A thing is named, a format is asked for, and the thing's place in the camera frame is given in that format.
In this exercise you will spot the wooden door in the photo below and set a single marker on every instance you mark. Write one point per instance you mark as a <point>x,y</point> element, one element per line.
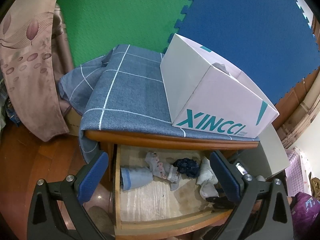
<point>292,99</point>

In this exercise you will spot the wooden nightstand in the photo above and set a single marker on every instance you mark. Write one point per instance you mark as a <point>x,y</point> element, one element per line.
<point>110,138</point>

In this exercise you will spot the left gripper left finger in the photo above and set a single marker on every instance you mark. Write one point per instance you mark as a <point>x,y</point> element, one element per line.
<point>56,209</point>

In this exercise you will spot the navy patterned underwear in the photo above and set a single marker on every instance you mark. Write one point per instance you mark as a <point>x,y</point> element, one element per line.
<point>188,167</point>

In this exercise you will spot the white folded underwear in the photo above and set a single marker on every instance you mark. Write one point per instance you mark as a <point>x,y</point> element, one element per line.
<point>206,173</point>

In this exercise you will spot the green foam mat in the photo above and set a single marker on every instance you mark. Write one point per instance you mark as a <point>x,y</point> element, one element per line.
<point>96,26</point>

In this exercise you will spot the light blue rolled underwear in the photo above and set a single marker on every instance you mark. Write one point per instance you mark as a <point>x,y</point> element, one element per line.
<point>135,177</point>

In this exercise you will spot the pink floral curtain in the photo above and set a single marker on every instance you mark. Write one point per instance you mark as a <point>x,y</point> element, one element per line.
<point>35,54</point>

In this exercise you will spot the white XINCCI shoe box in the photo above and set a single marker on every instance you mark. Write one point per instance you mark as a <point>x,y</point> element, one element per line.
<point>203,98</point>

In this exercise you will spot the grey cabinet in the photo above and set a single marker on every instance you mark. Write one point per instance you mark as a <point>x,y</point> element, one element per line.
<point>267,159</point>

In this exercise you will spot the white underwear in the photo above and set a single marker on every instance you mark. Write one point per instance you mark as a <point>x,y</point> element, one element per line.
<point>206,173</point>
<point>208,190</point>

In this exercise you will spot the floral grey underwear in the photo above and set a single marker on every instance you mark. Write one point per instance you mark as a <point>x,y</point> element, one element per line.
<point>163,170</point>

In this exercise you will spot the wooden drawer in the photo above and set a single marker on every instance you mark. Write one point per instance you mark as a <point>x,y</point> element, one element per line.
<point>154,211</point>

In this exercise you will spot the blue checked cloth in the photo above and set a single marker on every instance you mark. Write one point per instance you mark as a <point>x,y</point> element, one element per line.
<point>123,91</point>

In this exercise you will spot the white bra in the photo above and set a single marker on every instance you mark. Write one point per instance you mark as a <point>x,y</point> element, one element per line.
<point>221,67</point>

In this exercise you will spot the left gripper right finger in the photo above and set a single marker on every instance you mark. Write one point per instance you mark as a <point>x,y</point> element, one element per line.
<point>261,208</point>

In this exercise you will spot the blue foam mat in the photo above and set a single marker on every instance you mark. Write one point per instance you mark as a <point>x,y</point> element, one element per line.
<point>270,40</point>

